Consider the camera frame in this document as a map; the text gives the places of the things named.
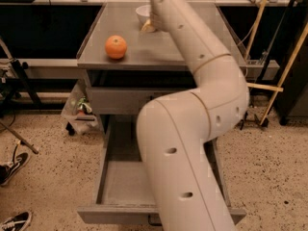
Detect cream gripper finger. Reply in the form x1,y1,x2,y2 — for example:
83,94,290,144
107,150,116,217
141,19,156,33

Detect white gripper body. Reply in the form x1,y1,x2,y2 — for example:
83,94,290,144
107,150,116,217
150,3,169,32

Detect orange fruit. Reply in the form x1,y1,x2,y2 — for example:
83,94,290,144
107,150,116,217
105,35,127,60

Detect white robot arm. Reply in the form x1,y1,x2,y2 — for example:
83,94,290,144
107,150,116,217
137,0,249,231

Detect grey drawer cabinet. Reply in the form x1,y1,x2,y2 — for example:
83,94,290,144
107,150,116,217
77,2,248,136

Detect open grey middle drawer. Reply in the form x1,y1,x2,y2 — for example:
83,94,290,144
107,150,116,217
78,115,245,231

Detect white bowl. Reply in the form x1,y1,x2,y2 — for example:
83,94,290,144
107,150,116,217
136,5,151,24

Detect clear plastic bin with items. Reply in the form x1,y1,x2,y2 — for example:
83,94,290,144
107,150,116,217
61,80,99,135

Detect metal tripod leg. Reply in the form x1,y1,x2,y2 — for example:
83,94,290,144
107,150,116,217
0,121,39,154

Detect black white sneaker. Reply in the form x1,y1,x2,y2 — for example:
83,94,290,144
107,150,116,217
0,212,32,231
0,152,30,187

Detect wooden frame stand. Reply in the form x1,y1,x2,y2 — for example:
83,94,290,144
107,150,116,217
250,0,308,125

